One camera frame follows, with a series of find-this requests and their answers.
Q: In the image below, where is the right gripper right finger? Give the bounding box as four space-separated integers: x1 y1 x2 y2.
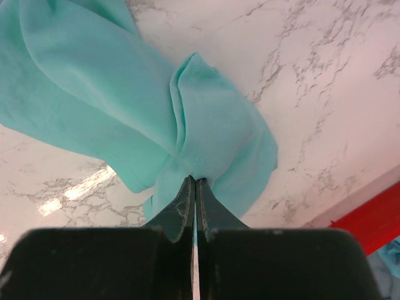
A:
196 179 381 299

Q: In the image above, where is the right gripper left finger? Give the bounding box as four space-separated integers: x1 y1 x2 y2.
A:
1 177 195 299

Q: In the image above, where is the teal t shirt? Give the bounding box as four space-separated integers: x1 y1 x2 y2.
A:
1 1 278 219

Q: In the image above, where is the red plastic bin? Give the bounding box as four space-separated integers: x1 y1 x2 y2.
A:
330 182 399 255

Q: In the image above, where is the light blue t shirt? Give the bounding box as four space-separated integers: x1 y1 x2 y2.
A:
367 237 399 300

